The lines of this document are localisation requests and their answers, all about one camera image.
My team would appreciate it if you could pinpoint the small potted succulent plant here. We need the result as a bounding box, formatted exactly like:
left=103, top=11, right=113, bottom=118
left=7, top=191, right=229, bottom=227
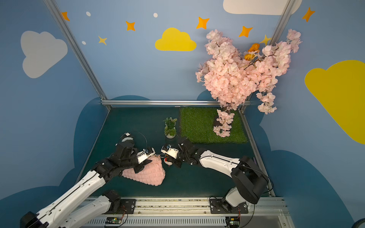
left=164, top=117, right=178, bottom=139

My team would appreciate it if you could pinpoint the green artificial grass mat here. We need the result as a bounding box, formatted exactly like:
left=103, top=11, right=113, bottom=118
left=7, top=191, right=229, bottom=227
left=180, top=107, right=248, bottom=144

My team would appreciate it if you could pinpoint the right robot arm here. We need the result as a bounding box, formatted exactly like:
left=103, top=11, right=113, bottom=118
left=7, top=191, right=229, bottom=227
left=161, top=137, right=270, bottom=214

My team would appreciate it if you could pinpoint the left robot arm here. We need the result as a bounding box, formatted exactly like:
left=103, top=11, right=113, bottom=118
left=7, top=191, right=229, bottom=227
left=20, top=142, right=156, bottom=228

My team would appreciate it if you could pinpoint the aluminium front rail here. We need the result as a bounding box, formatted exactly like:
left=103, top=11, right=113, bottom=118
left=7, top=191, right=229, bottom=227
left=77, top=197, right=294, bottom=228

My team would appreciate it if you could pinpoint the pink knitted bag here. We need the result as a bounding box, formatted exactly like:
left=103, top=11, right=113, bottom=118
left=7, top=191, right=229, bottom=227
left=122, top=156, right=165, bottom=186

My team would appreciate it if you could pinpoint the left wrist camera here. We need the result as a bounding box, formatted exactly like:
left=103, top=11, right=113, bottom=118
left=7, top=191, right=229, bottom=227
left=136, top=147, right=156, bottom=164

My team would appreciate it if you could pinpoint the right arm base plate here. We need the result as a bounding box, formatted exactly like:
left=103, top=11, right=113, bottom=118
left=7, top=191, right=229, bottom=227
left=208, top=197, right=249, bottom=214

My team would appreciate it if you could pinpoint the white cat plush keychain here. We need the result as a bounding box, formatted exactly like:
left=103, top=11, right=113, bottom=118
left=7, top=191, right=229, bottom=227
left=163, top=158, right=173, bottom=167

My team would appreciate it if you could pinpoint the pink cherry blossom tree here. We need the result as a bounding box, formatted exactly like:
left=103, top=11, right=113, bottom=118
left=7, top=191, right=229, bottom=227
left=196, top=29, right=302, bottom=138

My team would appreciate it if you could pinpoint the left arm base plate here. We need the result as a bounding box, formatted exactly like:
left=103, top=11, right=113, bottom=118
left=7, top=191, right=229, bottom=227
left=104, top=199, right=136, bottom=215

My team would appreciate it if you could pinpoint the aluminium back frame bar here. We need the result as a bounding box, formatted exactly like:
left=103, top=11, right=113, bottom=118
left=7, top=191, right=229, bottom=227
left=101, top=99, right=252, bottom=106

